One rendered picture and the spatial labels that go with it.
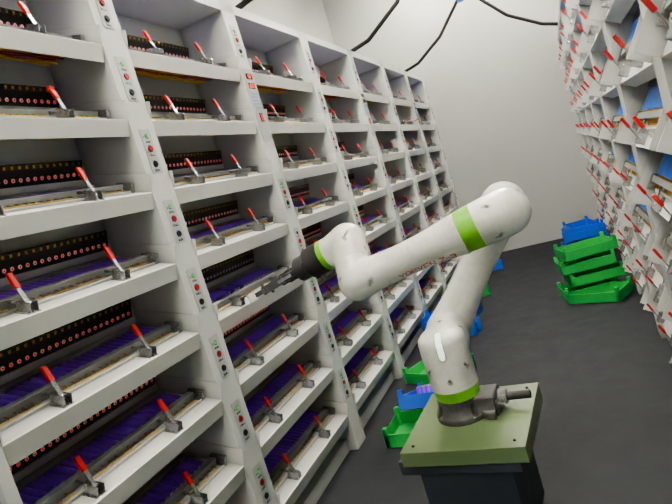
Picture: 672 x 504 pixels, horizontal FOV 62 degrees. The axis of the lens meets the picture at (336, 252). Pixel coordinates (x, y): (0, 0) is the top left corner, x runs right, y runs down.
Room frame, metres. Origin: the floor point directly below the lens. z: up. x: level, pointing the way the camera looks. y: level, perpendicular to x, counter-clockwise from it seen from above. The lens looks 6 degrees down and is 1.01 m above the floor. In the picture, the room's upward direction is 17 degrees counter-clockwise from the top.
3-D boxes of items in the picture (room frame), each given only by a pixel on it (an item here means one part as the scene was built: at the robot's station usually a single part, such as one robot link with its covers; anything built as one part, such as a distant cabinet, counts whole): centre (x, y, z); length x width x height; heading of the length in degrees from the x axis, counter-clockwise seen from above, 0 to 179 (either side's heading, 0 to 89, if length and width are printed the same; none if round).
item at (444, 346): (1.49, -0.21, 0.48); 0.16 x 0.13 x 0.19; 163
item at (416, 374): (2.67, -0.32, 0.04); 0.30 x 0.20 x 0.08; 42
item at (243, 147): (2.25, 0.22, 0.91); 0.20 x 0.09 x 1.81; 67
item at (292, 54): (2.89, -0.06, 0.91); 0.20 x 0.09 x 1.81; 67
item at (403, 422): (2.13, -0.14, 0.04); 0.30 x 0.20 x 0.08; 67
